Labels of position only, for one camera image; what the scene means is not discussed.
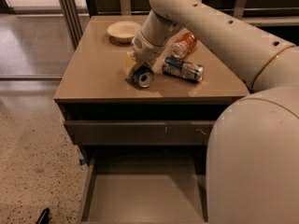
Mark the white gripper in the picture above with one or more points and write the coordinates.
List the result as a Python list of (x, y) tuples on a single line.
[(146, 48)]

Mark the silver blue energy can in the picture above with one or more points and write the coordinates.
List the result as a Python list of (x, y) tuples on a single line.
[(183, 69)]

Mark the blue pepsi can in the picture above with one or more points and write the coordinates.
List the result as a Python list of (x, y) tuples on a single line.
[(143, 76)]

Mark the open grey middle drawer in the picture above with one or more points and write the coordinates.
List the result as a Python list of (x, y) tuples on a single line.
[(145, 185)]

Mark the orange soda can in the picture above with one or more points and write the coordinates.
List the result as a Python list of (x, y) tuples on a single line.
[(183, 46)]

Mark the white ceramic bowl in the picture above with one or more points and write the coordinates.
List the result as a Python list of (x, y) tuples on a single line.
[(123, 31)]

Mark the metal bracket right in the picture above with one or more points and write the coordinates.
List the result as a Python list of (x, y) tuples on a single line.
[(238, 9)]

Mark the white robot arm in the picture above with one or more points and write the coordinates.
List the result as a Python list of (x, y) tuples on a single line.
[(252, 157)]

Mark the black object at floor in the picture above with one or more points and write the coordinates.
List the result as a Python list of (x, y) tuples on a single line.
[(44, 217)]

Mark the metal frame post left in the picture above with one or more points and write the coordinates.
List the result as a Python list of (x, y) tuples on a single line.
[(72, 21)]

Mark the grey drawer cabinet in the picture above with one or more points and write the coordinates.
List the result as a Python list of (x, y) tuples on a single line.
[(95, 85)]

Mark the grey top drawer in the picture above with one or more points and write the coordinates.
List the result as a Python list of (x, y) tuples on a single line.
[(139, 133)]

